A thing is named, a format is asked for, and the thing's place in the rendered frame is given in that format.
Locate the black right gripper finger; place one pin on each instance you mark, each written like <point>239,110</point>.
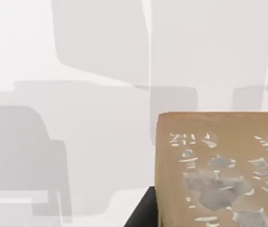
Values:
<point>145,210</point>

